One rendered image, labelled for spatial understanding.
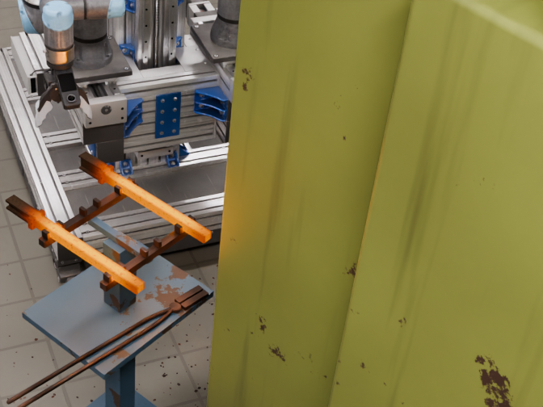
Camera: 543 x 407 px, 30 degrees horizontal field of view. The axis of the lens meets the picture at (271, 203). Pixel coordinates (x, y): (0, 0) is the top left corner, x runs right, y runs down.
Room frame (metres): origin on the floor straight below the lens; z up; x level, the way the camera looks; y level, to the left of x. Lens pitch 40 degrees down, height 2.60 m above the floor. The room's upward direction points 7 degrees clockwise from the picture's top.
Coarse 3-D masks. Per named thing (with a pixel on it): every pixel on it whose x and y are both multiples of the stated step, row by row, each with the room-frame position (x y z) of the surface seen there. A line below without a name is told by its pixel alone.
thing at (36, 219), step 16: (16, 208) 1.85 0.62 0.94; (32, 208) 1.85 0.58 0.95; (32, 224) 1.81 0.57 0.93; (48, 224) 1.80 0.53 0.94; (64, 240) 1.75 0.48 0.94; (80, 240) 1.76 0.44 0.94; (80, 256) 1.72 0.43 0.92; (96, 256) 1.71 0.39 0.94; (112, 272) 1.67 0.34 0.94; (128, 272) 1.67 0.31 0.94; (128, 288) 1.64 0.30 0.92; (144, 288) 1.65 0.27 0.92
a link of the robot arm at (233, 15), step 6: (222, 0) 2.93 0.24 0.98; (228, 0) 2.92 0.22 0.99; (234, 0) 2.92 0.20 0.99; (240, 0) 2.92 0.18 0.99; (222, 6) 2.93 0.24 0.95; (228, 6) 2.92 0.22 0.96; (234, 6) 2.92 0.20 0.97; (222, 12) 2.93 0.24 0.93; (228, 12) 2.92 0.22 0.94; (234, 12) 2.92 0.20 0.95; (228, 18) 2.92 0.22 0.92; (234, 18) 2.92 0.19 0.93
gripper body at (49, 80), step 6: (48, 66) 2.21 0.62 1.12; (54, 66) 2.20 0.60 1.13; (60, 66) 2.20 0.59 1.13; (66, 66) 2.21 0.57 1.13; (48, 72) 2.27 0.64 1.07; (48, 78) 2.23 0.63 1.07; (54, 78) 2.23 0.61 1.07; (48, 84) 2.21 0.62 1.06; (54, 84) 2.20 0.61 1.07; (54, 90) 2.20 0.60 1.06; (54, 96) 2.20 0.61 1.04; (60, 96) 2.20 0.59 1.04
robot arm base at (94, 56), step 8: (80, 40) 2.69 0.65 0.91; (88, 40) 2.69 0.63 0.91; (96, 40) 2.70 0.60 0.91; (104, 40) 2.73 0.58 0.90; (80, 48) 2.69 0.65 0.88; (88, 48) 2.69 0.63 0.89; (96, 48) 2.70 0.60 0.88; (104, 48) 2.72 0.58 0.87; (80, 56) 2.69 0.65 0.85; (88, 56) 2.68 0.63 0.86; (96, 56) 2.69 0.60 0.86; (104, 56) 2.71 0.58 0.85; (112, 56) 2.76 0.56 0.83; (80, 64) 2.67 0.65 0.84; (88, 64) 2.68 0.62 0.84; (96, 64) 2.68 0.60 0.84; (104, 64) 2.70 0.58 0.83
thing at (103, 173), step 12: (84, 156) 2.07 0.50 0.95; (84, 168) 2.06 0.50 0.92; (96, 168) 2.04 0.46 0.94; (108, 168) 2.04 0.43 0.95; (108, 180) 2.01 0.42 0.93; (120, 180) 2.00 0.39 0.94; (132, 192) 1.96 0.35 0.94; (144, 192) 1.96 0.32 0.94; (144, 204) 1.94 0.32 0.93; (156, 204) 1.92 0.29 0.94; (168, 216) 1.89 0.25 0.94; (180, 216) 1.89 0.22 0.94; (192, 228) 1.85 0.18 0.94; (204, 228) 1.86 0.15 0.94; (204, 240) 1.83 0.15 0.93
